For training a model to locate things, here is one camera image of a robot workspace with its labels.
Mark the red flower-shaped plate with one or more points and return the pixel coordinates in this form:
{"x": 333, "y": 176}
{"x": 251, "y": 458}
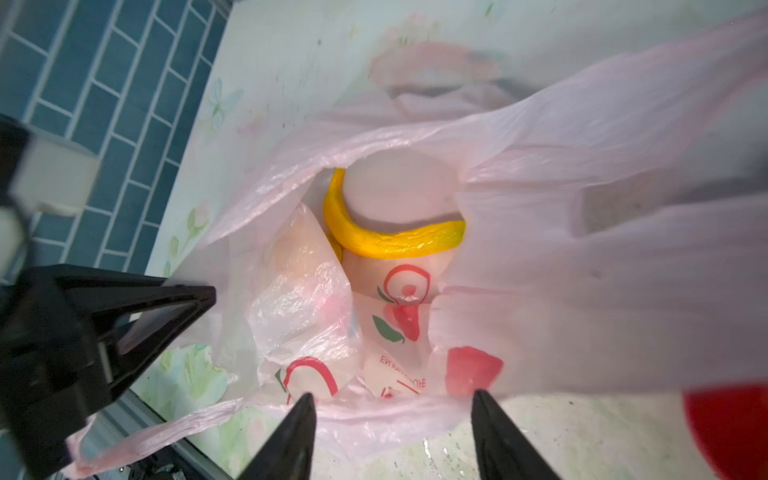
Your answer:
{"x": 729, "y": 427}

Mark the pink plastic bag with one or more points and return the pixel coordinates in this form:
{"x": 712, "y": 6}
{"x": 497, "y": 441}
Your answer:
{"x": 605, "y": 154}

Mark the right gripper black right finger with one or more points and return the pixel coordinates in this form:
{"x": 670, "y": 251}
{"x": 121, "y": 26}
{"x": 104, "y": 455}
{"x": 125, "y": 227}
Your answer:
{"x": 502, "y": 450}

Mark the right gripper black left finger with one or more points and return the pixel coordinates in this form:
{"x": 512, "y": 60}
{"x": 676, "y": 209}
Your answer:
{"x": 287, "y": 454}

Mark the cream fake peeled fruit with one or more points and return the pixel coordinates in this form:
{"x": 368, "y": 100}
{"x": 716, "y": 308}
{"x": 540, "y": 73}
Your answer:
{"x": 398, "y": 190}

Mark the yellow fake banana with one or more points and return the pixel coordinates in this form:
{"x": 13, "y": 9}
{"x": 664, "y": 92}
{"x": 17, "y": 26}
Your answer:
{"x": 423, "y": 241}

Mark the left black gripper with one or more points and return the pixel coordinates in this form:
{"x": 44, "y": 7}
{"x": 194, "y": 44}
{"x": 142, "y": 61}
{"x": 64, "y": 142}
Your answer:
{"x": 73, "y": 339}

